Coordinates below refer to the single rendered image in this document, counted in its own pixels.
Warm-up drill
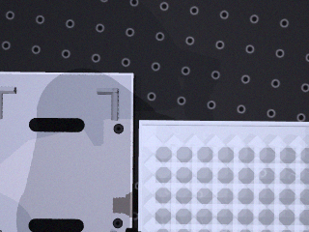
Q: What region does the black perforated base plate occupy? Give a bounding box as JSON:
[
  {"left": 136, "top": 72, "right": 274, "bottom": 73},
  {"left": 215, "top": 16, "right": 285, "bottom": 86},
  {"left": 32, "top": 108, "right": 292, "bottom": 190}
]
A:
[{"left": 0, "top": 0, "right": 309, "bottom": 228}]

